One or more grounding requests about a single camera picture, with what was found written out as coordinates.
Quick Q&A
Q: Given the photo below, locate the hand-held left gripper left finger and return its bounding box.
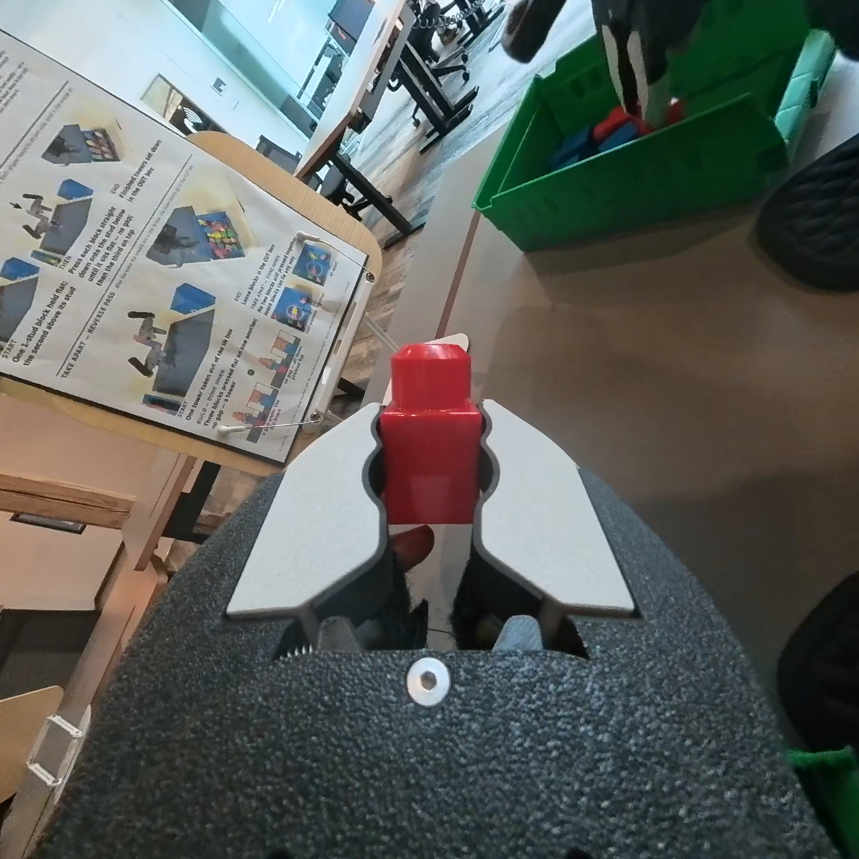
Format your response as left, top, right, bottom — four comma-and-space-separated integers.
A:
225, 404, 389, 636

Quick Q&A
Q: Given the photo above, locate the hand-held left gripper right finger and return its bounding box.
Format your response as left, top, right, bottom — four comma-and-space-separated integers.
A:
472, 399, 637, 636

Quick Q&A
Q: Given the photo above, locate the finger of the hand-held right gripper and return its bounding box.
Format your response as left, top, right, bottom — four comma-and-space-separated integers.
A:
600, 24, 628, 116
629, 32, 659, 122

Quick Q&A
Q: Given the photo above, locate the heap of blocks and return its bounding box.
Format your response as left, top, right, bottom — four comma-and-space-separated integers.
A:
547, 97, 692, 172

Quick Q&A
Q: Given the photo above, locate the green plastic bin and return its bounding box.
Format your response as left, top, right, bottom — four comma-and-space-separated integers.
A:
472, 0, 836, 252
784, 746, 859, 859

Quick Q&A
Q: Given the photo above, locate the red mega block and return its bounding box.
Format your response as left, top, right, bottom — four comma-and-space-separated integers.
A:
379, 342, 484, 524

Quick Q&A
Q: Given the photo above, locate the person's left hand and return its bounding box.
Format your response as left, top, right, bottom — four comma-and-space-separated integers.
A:
388, 525, 436, 585

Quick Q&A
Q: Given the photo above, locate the wooden desk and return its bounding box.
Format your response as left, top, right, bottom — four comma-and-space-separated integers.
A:
0, 453, 224, 859
294, 0, 425, 251

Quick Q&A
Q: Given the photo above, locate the white poster stand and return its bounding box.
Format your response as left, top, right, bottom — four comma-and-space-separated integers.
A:
215, 228, 472, 438
26, 713, 86, 787

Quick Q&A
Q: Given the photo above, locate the instruction poster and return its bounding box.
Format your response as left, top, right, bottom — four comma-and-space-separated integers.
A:
0, 30, 371, 465

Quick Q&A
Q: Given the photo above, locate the black desk frame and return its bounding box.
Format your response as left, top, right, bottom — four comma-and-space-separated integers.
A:
396, 54, 481, 146

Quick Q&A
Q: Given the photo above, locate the small framed wall picture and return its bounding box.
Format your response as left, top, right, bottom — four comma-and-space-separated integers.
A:
9, 510, 89, 536

